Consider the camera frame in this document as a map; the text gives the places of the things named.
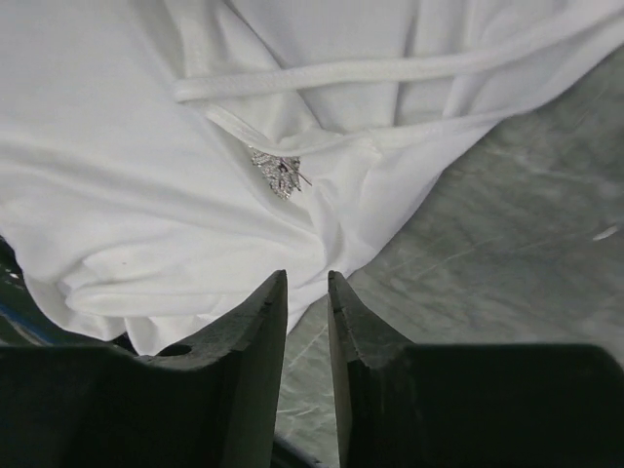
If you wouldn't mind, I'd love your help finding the white camisole garment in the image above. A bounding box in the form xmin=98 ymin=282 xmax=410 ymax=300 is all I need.
xmin=1 ymin=1 xmax=623 ymax=355

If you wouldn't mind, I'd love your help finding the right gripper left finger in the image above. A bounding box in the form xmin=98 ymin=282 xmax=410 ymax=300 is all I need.
xmin=1 ymin=271 xmax=288 ymax=467

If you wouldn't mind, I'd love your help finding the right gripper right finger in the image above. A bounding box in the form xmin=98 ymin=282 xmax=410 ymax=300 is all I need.
xmin=328 ymin=272 xmax=623 ymax=467

